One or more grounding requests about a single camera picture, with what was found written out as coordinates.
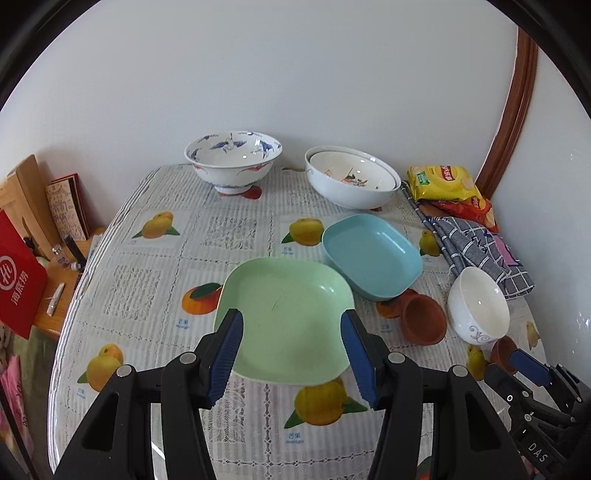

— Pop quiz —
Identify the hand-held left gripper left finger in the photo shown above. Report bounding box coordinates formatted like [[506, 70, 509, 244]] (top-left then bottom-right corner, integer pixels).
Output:
[[53, 308, 245, 480]]

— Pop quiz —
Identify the brown clay cup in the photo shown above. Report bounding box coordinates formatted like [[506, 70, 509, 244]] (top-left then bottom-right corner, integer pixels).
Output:
[[489, 335, 520, 374], [399, 291, 448, 344]]

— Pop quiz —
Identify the red chip bag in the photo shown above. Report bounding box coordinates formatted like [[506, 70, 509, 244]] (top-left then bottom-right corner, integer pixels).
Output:
[[434, 196, 500, 233]]

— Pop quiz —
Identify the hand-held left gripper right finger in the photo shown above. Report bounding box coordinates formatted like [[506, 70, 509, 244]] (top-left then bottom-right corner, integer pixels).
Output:
[[339, 308, 532, 480]]

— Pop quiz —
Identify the wooden side table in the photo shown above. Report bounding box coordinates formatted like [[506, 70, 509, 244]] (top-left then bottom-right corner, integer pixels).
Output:
[[28, 226, 107, 342]]

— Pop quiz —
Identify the white bowl with orange print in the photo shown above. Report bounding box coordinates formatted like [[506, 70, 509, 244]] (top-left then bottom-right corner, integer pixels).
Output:
[[309, 151, 398, 191]]

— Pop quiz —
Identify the brown wooden door frame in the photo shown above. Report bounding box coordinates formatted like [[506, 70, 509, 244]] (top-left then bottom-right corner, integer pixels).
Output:
[[475, 28, 539, 199]]

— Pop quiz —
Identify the pink cloth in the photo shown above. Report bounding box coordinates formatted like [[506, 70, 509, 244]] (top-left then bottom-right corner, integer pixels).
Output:
[[0, 355, 34, 462]]

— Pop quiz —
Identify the fruit print tablecloth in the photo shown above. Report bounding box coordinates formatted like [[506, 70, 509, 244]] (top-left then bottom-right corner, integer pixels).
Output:
[[48, 164, 543, 480]]

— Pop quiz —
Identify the small white tube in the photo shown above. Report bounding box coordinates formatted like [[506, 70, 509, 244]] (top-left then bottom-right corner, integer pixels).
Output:
[[46, 282, 65, 317]]

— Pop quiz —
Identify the large white bowl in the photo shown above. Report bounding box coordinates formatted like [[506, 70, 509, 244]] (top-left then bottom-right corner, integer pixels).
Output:
[[304, 147, 402, 209]]

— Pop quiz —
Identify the blue crane pattern bowl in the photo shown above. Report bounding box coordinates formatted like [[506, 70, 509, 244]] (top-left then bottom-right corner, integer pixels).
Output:
[[185, 130, 283, 195]]

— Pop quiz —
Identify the blue checkered cloth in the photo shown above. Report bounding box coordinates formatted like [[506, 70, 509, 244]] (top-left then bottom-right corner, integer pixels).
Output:
[[401, 180, 536, 301]]

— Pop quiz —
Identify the small white bowl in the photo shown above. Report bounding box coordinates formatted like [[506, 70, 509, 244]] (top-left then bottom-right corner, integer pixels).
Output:
[[447, 266, 511, 344]]

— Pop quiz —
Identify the yellow chip bag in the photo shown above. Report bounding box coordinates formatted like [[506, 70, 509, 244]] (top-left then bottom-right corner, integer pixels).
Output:
[[407, 165, 485, 202]]

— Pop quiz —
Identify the green square plate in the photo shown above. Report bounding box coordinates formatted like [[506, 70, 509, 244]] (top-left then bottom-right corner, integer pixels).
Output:
[[213, 257, 355, 386]]

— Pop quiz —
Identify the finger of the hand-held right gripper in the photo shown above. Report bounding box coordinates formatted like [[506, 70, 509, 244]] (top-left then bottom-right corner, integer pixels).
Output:
[[509, 348, 553, 389], [482, 364, 528, 409]]

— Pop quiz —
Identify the blue square plate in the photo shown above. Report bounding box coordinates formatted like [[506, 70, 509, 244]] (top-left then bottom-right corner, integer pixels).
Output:
[[322, 213, 424, 302]]

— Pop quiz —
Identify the red-edged book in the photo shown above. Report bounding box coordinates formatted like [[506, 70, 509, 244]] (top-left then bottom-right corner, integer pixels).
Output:
[[45, 173, 90, 243]]

